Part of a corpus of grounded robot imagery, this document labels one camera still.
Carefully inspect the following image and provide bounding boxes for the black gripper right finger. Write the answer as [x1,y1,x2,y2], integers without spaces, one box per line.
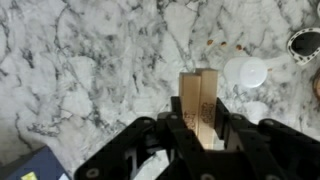
[214,96,320,180]

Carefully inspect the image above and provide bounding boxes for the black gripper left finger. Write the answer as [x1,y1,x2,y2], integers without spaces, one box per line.
[73,96,206,180]

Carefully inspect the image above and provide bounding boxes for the wooden block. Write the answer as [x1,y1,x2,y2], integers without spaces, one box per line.
[178,67,220,151]

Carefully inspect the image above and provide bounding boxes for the brown ceramic cup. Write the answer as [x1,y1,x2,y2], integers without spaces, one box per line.
[311,67,320,108]

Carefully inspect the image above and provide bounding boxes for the clear plastic cup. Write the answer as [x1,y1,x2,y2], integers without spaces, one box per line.
[222,56,269,90]

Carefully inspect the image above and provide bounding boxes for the dark blue cardboard box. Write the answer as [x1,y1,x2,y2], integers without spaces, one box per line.
[0,145,73,180]

